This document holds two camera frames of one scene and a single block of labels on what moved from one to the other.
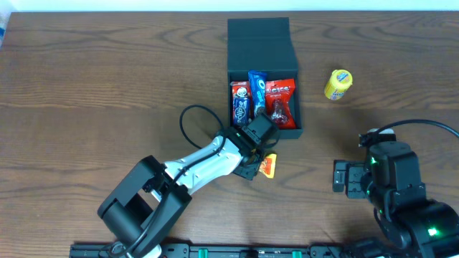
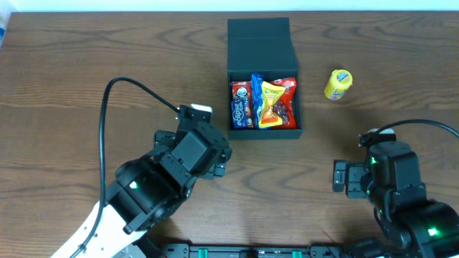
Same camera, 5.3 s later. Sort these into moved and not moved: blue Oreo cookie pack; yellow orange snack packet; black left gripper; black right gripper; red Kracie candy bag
Moved: black left gripper; yellow orange snack packet
Not moved: blue Oreo cookie pack; red Kracie candy bag; black right gripper
